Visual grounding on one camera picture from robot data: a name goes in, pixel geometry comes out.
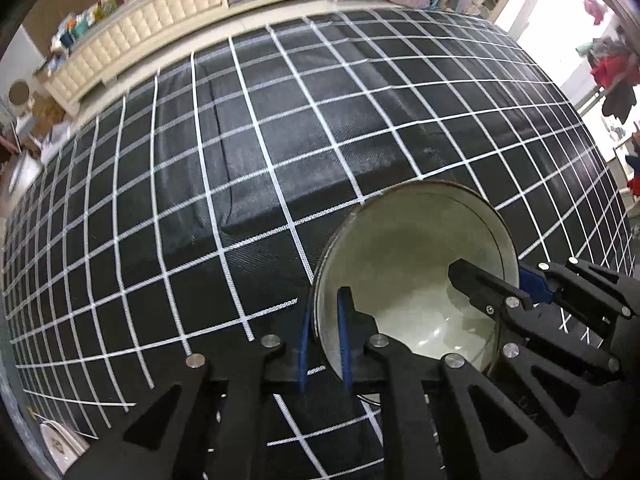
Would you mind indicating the red hanging clothes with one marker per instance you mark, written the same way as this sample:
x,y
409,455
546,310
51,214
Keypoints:
x,y
612,72

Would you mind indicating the black white checkered tablecloth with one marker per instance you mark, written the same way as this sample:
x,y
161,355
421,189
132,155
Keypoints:
x,y
200,160

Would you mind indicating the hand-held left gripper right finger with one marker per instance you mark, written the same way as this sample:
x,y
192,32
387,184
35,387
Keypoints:
x,y
343,340

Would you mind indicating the small white printed plate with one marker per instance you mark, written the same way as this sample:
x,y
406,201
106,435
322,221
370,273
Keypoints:
x,y
62,447

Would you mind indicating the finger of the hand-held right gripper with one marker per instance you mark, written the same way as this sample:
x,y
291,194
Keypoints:
x,y
480,282
537,285

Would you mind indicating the cream tufted low cabinet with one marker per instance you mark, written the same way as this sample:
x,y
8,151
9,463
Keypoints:
x,y
150,15

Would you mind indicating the patterned cream bowl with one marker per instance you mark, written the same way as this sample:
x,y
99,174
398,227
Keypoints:
x,y
410,260

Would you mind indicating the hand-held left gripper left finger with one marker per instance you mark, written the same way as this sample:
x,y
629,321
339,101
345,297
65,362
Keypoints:
x,y
303,360

